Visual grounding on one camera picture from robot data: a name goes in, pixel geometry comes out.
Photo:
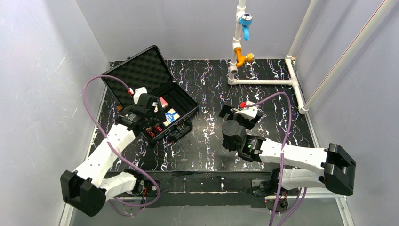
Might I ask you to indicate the red dice pair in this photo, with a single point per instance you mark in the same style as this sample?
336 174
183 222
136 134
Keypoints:
159 128

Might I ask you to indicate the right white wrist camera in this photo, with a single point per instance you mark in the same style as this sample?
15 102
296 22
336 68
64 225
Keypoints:
246 111

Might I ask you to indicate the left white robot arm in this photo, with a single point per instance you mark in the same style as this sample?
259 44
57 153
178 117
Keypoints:
86 187

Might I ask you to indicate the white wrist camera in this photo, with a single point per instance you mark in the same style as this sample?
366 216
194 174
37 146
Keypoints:
246 111
138 92

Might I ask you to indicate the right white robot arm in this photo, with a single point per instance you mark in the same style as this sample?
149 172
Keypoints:
331 168

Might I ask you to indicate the orange pipe fitting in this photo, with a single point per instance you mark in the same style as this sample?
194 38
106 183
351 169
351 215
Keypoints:
241 59

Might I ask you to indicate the red playing card box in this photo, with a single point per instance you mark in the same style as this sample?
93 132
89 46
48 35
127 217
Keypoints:
164 103

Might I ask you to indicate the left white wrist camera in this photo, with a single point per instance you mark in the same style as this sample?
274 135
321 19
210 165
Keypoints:
138 92

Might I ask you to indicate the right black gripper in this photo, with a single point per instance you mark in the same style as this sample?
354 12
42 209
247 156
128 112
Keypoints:
227 111

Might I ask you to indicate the blue playing card box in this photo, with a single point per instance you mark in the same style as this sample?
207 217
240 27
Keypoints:
171 116

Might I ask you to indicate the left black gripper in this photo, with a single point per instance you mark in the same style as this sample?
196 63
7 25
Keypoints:
151 110

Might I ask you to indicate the black foam-lined poker case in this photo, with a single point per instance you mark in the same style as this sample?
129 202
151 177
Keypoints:
148 69

